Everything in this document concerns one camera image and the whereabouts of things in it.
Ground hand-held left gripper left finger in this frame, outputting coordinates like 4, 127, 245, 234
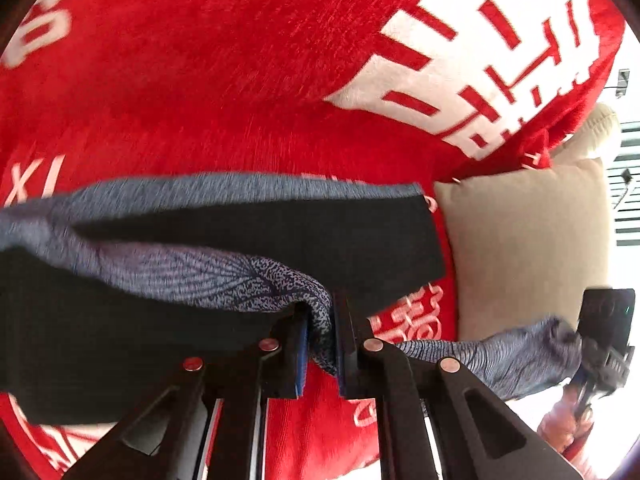
62, 305, 308, 480

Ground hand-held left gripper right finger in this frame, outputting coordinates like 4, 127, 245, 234
334, 292, 583, 480

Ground black pants with grey waistband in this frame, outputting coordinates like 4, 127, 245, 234
0, 172, 583, 426

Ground beige pillow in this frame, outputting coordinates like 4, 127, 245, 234
550, 102, 621, 166
434, 157, 618, 343

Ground red printed blanket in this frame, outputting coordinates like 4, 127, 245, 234
0, 0, 628, 480

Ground person's right hand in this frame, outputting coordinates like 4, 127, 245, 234
537, 385, 598, 461

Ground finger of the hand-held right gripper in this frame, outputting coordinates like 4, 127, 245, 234
569, 367, 598, 418

